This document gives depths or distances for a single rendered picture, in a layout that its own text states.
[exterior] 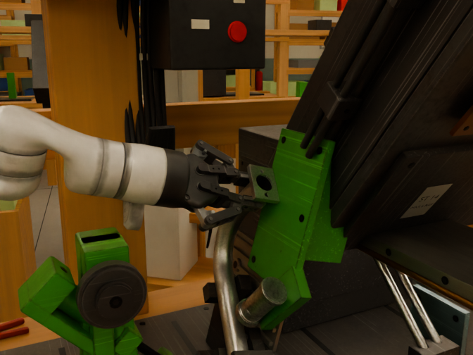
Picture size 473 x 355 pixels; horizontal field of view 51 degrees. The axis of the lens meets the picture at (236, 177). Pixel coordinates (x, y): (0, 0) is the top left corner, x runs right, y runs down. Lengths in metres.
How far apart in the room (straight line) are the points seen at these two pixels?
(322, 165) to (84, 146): 0.28
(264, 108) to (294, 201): 0.47
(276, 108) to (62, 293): 0.68
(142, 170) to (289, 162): 0.20
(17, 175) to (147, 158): 0.14
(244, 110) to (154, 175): 0.50
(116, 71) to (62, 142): 0.33
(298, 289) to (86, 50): 0.52
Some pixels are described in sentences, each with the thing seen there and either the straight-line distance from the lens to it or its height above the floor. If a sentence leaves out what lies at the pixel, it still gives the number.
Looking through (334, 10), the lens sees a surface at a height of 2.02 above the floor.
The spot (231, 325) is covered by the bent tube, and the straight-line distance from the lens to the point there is 0.72.
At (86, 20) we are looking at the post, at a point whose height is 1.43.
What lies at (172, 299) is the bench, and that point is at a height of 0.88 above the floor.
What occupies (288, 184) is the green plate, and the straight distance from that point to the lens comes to 0.68.
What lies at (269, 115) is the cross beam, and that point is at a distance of 1.11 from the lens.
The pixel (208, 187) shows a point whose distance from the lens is 0.65.
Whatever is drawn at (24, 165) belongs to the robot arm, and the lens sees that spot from 0.58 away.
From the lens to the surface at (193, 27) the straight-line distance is 0.82.
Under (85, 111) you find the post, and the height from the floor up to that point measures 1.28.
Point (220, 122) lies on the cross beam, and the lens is 1.06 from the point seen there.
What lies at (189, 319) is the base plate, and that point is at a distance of 0.96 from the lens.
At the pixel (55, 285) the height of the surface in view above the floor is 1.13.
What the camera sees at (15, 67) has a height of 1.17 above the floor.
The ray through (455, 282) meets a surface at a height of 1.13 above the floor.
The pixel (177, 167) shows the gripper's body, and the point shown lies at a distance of 0.62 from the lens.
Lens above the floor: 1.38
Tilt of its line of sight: 14 degrees down
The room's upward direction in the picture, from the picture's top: straight up
